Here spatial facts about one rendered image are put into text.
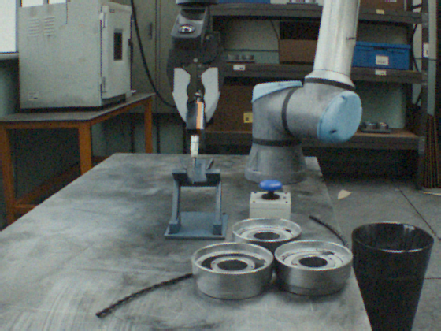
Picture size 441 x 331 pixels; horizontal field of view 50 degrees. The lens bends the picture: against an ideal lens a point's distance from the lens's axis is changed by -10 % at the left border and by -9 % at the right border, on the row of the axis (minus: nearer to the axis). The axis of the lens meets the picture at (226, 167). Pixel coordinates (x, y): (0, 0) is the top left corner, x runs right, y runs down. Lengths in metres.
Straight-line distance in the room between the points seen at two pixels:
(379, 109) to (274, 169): 3.65
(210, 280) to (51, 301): 0.21
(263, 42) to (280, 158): 3.53
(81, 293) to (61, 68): 2.38
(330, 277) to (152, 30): 4.04
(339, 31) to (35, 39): 2.20
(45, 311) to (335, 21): 0.85
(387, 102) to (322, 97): 3.71
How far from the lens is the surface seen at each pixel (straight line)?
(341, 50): 1.13
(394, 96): 4.81
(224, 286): 0.63
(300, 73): 4.08
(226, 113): 4.19
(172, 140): 4.83
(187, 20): 0.79
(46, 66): 3.02
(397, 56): 4.29
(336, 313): 0.62
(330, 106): 1.07
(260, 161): 1.19
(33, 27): 3.06
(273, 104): 1.16
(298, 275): 0.64
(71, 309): 0.64
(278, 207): 0.89
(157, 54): 4.55
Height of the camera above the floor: 1.10
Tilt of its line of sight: 13 degrees down
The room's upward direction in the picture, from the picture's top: straight up
